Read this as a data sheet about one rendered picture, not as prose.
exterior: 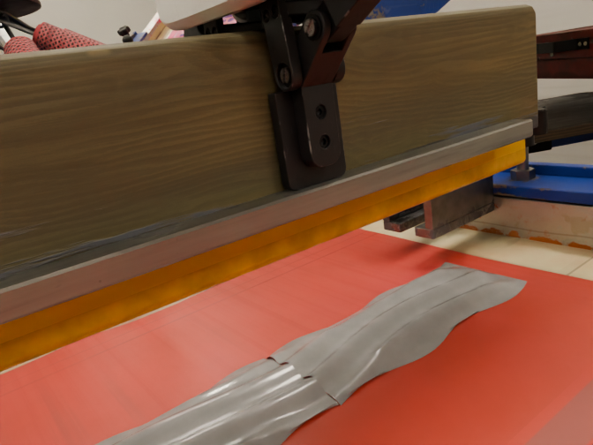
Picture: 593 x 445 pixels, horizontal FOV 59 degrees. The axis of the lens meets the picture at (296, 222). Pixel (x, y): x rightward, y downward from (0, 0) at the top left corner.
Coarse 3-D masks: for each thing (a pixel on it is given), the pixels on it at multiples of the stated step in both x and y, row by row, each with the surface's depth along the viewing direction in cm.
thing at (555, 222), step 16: (496, 208) 46; (512, 208) 45; (528, 208) 44; (544, 208) 42; (560, 208) 41; (576, 208) 40; (592, 208) 39; (464, 224) 49; (480, 224) 48; (496, 224) 46; (512, 224) 45; (528, 224) 44; (544, 224) 43; (560, 224) 42; (576, 224) 41; (592, 224) 40; (544, 240) 43; (560, 240) 42; (576, 240) 41; (592, 240) 40
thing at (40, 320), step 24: (456, 168) 31; (384, 192) 27; (312, 216) 25; (336, 216) 26; (240, 240) 22; (264, 240) 23; (192, 264) 21; (120, 288) 20; (144, 288) 20; (48, 312) 18; (72, 312) 19; (0, 336) 17
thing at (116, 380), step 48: (96, 336) 39; (144, 336) 38; (192, 336) 37; (0, 384) 35; (48, 384) 34; (96, 384) 33; (144, 384) 32; (192, 384) 31; (0, 432) 30; (48, 432) 29; (96, 432) 28; (336, 432) 25
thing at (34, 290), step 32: (512, 128) 30; (384, 160) 25; (416, 160) 25; (448, 160) 27; (288, 192) 22; (320, 192) 22; (352, 192) 23; (192, 224) 19; (224, 224) 19; (256, 224) 20; (96, 256) 17; (128, 256) 17; (160, 256) 18; (192, 256) 19; (0, 288) 15; (32, 288) 16; (64, 288) 16; (96, 288) 17; (0, 320) 15
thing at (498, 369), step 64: (320, 256) 48; (384, 256) 46; (448, 256) 44; (256, 320) 38; (320, 320) 36; (512, 320) 33; (576, 320) 31; (384, 384) 28; (448, 384) 27; (512, 384) 27
